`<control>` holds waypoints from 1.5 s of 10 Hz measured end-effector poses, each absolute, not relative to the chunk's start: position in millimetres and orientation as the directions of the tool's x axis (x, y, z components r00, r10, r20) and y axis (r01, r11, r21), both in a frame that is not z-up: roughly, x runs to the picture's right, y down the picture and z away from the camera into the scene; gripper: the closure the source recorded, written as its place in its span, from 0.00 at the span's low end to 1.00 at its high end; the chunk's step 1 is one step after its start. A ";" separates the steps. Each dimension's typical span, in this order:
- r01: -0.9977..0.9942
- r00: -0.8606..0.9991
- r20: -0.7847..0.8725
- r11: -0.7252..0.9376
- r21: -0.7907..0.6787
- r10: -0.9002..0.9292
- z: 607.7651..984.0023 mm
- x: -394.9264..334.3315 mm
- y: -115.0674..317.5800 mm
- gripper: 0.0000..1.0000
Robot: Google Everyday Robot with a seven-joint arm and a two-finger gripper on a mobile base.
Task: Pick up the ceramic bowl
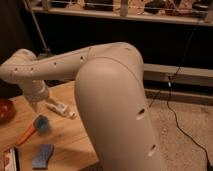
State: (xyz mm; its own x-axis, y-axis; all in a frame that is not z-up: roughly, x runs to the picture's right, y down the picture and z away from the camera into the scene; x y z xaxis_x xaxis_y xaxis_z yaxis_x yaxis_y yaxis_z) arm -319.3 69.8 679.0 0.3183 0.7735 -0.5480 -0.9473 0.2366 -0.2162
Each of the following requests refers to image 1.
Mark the upper cluttered shelf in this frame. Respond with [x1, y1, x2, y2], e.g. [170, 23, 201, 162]
[23, 0, 213, 27]

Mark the red and white box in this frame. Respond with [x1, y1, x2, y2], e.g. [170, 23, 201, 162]
[3, 147, 20, 171]

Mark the blue sponge cloth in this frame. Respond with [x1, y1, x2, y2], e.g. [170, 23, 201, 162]
[32, 144, 54, 169]

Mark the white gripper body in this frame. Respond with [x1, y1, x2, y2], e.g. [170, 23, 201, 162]
[20, 80, 49, 103]

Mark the red ceramic bowl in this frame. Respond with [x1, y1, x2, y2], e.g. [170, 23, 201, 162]
[0, 99, 15, 123]

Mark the black power cable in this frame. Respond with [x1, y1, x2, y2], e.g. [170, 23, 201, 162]
[146, 19, 213, 171]

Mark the blue scoop orange handle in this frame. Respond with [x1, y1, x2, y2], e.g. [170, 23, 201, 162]
[16, 115, 50, 146]

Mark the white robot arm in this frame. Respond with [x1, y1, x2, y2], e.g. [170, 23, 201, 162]
[0, 42, 167, 171]

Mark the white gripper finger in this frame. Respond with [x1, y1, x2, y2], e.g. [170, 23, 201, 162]
[44, 97, 58, 106]
[30, 102, 38, 112]

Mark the metal diagonal rod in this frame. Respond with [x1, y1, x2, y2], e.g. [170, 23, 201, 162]
[25, 0, 51, 56]

